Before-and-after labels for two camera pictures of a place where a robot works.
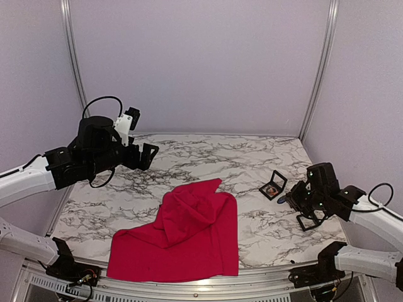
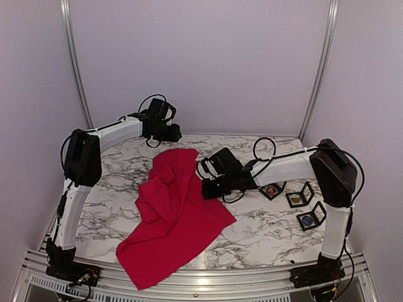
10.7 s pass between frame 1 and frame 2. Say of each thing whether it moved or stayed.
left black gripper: moved
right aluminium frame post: stayed
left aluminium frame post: stayed
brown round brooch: stayed
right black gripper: moved
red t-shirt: moved
